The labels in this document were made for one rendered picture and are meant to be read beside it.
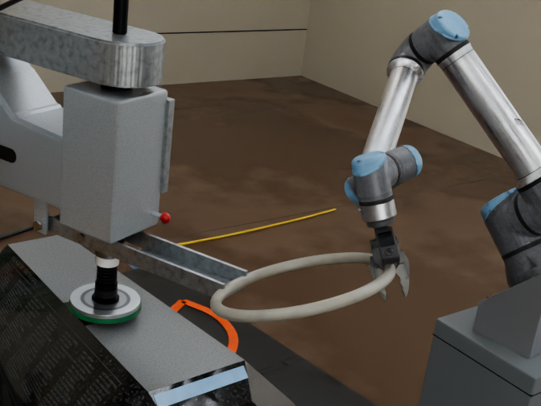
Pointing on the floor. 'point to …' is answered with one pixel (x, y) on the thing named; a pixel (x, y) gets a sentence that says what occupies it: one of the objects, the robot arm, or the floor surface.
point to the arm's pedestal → (476, 368)
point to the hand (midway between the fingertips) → (394, 294)
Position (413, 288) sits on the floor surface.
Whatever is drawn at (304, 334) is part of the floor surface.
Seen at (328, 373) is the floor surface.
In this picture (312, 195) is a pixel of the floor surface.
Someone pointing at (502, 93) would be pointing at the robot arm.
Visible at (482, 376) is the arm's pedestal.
